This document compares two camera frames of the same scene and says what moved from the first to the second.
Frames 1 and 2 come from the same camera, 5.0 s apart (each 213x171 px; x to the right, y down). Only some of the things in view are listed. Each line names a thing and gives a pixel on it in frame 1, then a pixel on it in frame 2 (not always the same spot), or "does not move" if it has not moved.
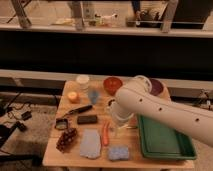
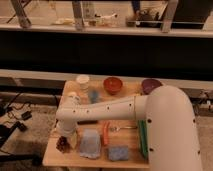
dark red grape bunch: (66, 139) does not move
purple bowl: (157, 87) does not move
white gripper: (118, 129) to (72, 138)
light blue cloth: (90, 143) does not move
